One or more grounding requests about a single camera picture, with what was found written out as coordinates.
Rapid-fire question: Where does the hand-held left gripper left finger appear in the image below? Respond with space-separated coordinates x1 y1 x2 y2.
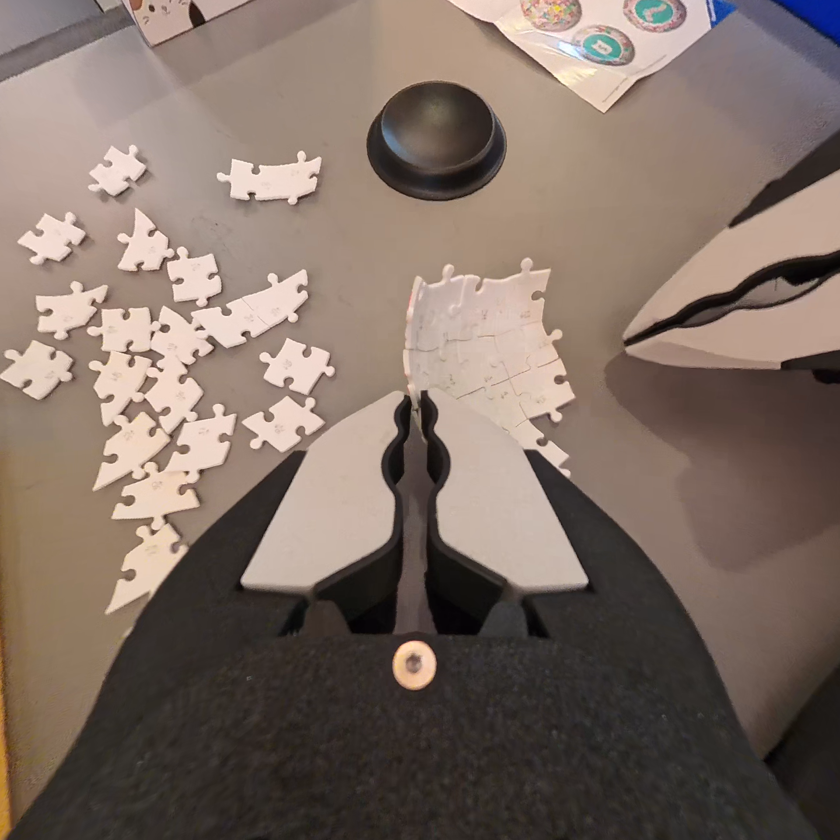
241 390 421 634

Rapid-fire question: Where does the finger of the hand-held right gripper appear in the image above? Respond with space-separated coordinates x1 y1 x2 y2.
623 187 840 345
625 279 840 370

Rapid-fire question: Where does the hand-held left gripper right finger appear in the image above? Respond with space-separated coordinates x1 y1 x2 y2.
420 389 589 634

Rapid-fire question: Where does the curved assembled puzzle section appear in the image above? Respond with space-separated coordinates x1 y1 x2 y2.
402 258 575 480

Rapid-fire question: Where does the pile of white puzzle pieces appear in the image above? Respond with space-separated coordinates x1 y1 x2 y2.
0 144 337 616

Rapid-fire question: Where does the joined white puzzle piece pair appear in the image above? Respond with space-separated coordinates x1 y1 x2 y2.
217 151 324 206

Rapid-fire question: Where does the colourful puzzle ball box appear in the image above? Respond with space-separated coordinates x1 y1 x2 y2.
101 0 227 48

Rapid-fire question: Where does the white printed paper sheet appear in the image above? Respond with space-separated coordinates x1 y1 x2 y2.
446 0 713 116

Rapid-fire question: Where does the black round stand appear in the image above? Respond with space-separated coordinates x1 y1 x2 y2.
366 80 508 201

